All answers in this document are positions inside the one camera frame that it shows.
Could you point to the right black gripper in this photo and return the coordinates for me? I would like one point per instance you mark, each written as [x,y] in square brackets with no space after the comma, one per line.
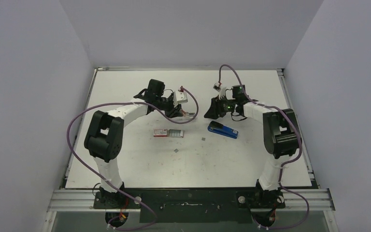
[219,106]

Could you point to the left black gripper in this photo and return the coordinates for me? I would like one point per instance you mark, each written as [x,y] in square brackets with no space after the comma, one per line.
[174,112]

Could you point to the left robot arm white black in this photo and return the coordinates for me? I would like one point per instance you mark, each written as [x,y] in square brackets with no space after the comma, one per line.
[104,137]

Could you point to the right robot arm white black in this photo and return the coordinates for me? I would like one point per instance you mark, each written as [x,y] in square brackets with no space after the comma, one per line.
[279,130]

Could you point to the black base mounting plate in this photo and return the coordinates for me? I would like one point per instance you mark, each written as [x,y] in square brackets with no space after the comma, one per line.
[192,205]

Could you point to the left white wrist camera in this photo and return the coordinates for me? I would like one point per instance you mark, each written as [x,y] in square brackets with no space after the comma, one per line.
[179,97]

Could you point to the aluminium frame rail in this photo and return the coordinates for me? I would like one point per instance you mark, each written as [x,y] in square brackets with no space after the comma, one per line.
[83,200]

